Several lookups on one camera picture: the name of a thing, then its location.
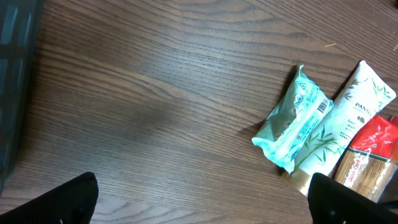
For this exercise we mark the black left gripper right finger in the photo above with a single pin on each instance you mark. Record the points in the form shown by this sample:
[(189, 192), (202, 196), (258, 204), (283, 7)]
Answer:
[(331, 202)]

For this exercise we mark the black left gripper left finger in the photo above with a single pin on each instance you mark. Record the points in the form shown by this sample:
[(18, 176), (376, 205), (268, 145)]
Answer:
[(71, 202)]

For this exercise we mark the orange spaghetti packet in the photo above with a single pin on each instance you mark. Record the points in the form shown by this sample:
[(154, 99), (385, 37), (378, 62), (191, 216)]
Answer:
[(370, 160)]

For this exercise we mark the teal wet wipes pack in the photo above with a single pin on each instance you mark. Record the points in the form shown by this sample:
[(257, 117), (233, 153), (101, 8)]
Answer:
[(292, 120)]

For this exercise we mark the white hair product tube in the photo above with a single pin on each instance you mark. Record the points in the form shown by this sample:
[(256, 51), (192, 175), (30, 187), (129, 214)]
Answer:
[(364, 95)]

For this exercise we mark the grey plastic shopping basket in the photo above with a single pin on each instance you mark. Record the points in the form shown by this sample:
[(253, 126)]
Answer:
[(20, 24)]

